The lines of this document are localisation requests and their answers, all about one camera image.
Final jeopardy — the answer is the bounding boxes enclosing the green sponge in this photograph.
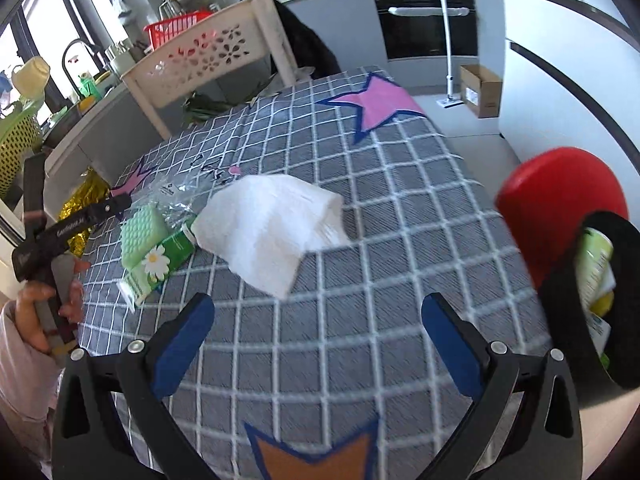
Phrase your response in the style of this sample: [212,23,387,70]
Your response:
[120,205,169,271]

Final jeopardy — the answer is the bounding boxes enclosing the clear plastic wrapper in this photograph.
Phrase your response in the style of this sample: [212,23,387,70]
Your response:
[136,172,234,230]

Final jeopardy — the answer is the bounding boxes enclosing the green daisy tube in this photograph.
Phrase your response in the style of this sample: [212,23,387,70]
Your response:
[118,226,195,311]

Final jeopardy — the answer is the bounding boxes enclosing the yellow sponge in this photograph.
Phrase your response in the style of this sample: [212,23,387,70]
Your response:
[590,290,614,318]

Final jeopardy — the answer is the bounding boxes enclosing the white tissue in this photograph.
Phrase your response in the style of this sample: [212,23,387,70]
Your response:
[191,174,350,300]

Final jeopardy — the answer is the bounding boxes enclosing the green milk carton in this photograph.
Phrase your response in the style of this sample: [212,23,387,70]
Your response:
[586,312,611,370]

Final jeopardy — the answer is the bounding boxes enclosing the light green lotion tube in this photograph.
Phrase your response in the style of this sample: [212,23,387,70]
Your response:
[574,228,616,309]

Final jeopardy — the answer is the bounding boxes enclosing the black trash bin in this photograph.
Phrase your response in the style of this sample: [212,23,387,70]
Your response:
[538,211,639,404]

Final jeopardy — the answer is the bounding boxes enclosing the black kitchen faucet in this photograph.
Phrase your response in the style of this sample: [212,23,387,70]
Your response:
[61,38,108,101]

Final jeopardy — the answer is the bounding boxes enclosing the person left hand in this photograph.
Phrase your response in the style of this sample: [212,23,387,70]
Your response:
[13,257,92,356]

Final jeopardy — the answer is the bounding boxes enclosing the gold foil bag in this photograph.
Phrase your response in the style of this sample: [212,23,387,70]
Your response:
[56,168,113,260]

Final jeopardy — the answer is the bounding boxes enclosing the red stool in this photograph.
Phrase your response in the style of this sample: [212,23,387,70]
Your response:
[496,148,629,288]

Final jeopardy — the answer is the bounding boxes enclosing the red plastic basket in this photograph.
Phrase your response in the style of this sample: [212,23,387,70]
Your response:
[144,10,213,50]

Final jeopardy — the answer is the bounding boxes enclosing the grey checkered tablecloth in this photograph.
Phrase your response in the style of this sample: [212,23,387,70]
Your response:
[80,68,550,479]

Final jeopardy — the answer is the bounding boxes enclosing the white mop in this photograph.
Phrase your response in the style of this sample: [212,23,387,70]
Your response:
[437,0,463,110]

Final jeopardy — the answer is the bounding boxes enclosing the cardboard box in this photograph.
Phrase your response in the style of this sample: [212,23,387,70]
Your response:
[460,64,502,119]

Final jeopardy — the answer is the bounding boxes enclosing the white refrigerator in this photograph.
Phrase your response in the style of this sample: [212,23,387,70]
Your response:
[499,0,639,222]

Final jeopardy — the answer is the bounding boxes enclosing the black built-in oven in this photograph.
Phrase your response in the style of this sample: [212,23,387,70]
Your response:
[374,0,478,60]

